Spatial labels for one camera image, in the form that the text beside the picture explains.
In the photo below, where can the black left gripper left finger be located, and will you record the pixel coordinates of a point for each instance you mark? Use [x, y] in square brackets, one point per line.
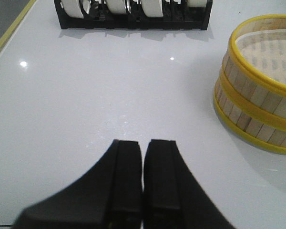
[108, 196]

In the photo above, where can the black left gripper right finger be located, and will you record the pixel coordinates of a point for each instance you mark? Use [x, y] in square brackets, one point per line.
[173, 199]

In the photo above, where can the bamboo steamer drawer yellow rim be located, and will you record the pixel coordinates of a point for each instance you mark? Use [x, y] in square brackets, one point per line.
[257, 49]

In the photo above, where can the bamboo steamer drawer base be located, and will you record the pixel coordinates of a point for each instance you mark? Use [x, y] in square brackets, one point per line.
[252, 111]

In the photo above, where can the black dish rack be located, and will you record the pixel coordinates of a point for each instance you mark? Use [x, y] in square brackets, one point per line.
[176, 16]

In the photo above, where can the white bowl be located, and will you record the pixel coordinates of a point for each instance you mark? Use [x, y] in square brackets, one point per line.
[72, 8]
[116, 6]
[152, 8]
[196, 3]

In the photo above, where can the white bowl leftmost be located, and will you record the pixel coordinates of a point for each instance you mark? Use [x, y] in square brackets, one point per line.
[72, 8]

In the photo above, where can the white bowl rightmost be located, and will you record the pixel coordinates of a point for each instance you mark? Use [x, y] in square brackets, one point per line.
[196, 3]

